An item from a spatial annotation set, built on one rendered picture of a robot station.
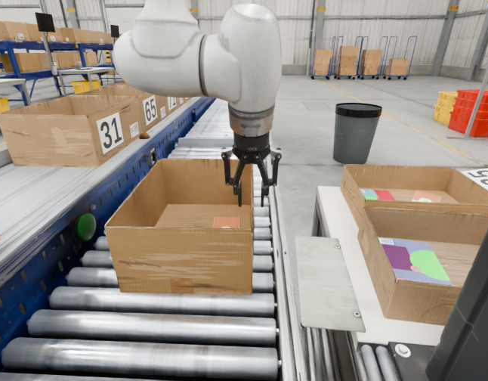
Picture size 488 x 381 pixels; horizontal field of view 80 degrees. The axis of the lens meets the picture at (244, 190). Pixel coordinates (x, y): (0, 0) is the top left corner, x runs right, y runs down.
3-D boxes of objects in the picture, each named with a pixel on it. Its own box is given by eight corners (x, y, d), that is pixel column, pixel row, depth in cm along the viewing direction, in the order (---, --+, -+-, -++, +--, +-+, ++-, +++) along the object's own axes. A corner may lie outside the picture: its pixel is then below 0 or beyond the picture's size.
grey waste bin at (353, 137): (348, 168, 328) (358, 112, 300) (320, 156, 369) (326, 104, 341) (381, 162, 347) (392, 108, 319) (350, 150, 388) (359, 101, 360)
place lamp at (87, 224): (86, 246, 74) (79, 222, 71) (81, 246, 74) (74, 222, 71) (100, 230, 80) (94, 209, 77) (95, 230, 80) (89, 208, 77)
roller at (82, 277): (279, 300, 68) (280, 284, 65) (63, 292, 70) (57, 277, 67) (278, 283, 72) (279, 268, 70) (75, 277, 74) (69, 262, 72)
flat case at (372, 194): (387, 193, 105) (388, 190, 104) (408, 221, 88) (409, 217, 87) (349, 192, 106) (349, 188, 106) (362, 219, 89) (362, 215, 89)
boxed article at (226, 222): (239, 221, 88) (239, 216, 87) (238, 255, 74) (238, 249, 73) (214, 221, 88) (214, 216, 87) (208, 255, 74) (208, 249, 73)
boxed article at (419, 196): (439, 199, 101) (440, 196, 100) (433, 219, 89) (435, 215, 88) (415, 194, 105) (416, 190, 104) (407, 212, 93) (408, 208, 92)
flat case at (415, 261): (427, 246, 75) (428, 242, 74) (459, 304, 58) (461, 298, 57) (371, 240, 77) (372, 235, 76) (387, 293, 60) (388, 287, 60)
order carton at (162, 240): (253, 295, 62) (254, 229, 55) (118, 292, 63) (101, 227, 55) (252, 205, 98) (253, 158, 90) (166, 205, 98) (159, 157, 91)
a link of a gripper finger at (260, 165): (252, 144, 65) (258, 143, 64) (264, 179, 72) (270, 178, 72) (252, 156, 62) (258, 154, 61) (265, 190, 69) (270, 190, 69)
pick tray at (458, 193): (498, 236, 82) (512, 205, 77) (358, 230, 85) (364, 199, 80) (445, 192, 107) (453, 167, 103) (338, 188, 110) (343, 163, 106)
